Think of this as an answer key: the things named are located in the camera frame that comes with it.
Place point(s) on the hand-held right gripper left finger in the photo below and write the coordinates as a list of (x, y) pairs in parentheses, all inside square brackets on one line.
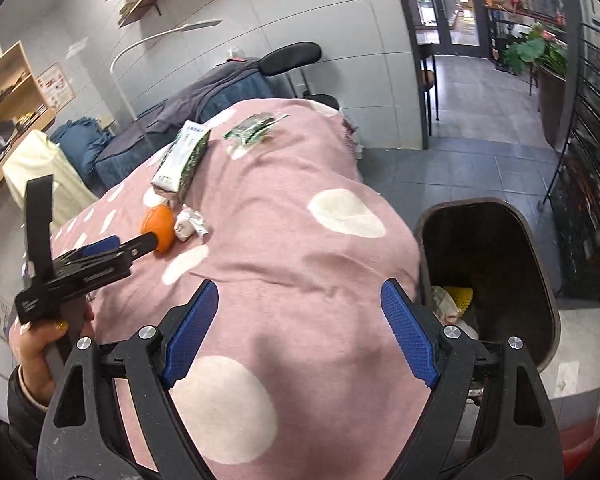
[(189, 335)]

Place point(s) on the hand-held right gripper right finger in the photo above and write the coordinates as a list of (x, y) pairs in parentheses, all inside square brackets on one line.
[(410, 335)]

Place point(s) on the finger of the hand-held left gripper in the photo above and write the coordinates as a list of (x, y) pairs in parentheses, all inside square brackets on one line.
[(139, 246), (102, 245)]

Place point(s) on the orange fruit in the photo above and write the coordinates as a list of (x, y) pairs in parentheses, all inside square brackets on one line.
[(160, 222)]

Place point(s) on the yellow foam net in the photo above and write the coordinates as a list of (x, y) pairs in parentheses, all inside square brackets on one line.
[(460, 297)]

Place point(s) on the dark brown trash bin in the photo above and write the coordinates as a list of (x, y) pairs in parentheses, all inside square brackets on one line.
[(505, 270)]

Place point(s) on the person's left forearm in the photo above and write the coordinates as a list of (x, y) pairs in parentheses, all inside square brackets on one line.
[(24, 425)]

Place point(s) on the person's left hand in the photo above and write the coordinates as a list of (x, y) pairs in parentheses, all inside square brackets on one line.
[(29, 355)]

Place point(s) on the crumpled white wrapper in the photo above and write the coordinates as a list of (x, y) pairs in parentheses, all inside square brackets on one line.
[(189, 222)]

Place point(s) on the white and green carton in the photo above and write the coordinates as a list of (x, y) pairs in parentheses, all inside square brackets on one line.
[(179, 160)]

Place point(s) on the blue pillow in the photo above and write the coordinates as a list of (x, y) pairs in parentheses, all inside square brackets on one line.
[(79, 145)]

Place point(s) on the cream cloth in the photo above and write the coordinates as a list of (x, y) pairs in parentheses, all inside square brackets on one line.
[(34, 160)]

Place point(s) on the pink polka dot blanket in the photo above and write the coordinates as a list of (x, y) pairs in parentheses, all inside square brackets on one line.
[(280, 240)]

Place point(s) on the green snack wrapper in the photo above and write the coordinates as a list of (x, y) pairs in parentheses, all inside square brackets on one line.
[(250, 130)]

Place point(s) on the wooden cabinet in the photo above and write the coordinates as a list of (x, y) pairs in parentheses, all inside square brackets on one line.
[(17, 67)]

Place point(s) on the white floor lamp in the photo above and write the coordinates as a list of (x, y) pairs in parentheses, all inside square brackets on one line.
[(194, 25)]

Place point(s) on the black metal rack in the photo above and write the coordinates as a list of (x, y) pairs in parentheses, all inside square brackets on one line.
[(590, 185)]

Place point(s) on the black office chair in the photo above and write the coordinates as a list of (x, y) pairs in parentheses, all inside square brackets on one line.
[(290, 57)]

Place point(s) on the black metal stand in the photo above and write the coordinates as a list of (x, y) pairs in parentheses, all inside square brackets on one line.
[(426, 90)]

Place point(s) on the potted green plant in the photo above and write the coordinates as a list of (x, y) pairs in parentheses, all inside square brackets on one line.
[(527, 50)]

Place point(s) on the glass door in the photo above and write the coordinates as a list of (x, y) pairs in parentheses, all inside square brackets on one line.
[(460, 15)]

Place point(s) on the wall poster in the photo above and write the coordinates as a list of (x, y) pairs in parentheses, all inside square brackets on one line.
[(54, 85)]

